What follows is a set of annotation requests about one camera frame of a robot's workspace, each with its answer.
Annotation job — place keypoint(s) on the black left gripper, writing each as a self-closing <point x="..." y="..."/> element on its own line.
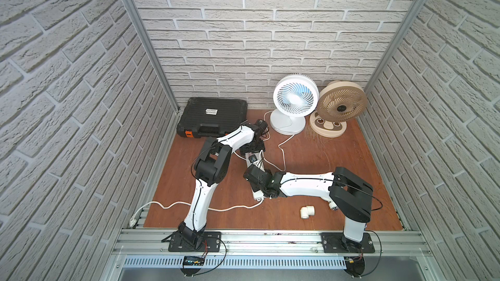
<point x="254" y="153"/>

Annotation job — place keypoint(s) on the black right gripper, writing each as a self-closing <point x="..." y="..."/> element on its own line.
<point x="254" y="188"/>

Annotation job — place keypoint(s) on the white multicolour power strip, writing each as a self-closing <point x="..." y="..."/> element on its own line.
<point x="256" y="159"/>

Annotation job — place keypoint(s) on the white pvc elbow fitting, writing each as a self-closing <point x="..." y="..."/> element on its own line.
<point x="307" y="211"/>

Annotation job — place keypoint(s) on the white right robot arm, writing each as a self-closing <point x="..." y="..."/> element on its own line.
<point x="346" y="191"/>

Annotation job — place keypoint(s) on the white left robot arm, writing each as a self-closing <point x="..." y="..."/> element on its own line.
<point x="211" y="167"/>

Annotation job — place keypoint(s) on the white desk fan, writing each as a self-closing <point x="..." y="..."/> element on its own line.
<point x="295" y="96"/>

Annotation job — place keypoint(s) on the beige bear desk fan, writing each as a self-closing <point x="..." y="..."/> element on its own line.
<point x="339" y="102"/>

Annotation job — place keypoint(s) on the white vent grille strip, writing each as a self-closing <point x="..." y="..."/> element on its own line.
<point x="239" y="262"/>

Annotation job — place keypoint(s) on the black plastic tool case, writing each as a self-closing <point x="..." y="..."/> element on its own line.
<point x="211" y="117"/>

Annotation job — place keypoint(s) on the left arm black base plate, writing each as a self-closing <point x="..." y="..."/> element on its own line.
<point x="208" y="242"/>

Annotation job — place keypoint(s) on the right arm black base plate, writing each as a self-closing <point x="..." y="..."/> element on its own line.
<point x="347" y="242"/>

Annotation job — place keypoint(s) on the aluminium mounting rail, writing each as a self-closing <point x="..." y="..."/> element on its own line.
<point x="148" y="241"/>

